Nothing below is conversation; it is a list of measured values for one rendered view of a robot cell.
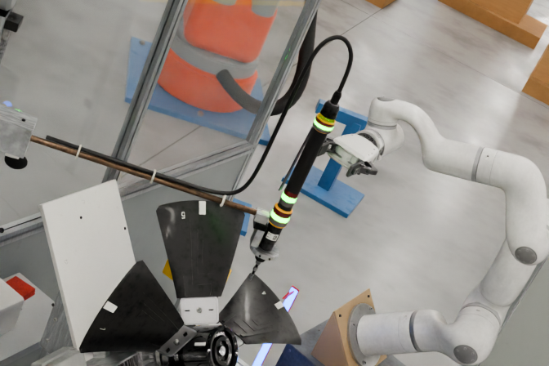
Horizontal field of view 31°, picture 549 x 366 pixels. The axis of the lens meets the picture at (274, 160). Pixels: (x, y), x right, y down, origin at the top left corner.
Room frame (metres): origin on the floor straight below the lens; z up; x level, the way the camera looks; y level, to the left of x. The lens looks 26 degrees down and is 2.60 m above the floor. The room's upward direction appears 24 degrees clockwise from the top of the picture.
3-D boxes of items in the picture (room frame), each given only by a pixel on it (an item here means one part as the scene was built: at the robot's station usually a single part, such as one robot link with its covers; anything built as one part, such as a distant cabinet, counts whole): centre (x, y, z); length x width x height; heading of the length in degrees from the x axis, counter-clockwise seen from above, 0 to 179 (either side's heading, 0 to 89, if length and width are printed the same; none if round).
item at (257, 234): (1.95, -0.05, 1.49); 0.09 x 0.07 x 0.10; 103
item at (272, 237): (1.95, -0.06, 1.65); 0.04 x 0.04 x 0.46
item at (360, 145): (2.22, -0.17, 1.65); 0.11 x 0.10 x 0.07; 158
